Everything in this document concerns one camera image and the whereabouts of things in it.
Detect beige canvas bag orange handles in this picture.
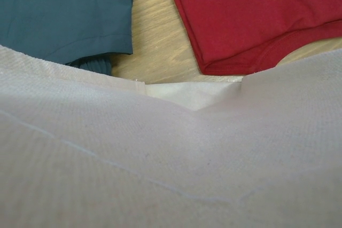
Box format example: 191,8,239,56
1,47,341,227

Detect red folded cloth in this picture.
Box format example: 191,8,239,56
174,0,341,75

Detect dark blue folded cloth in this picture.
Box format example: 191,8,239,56
1,0,133,75

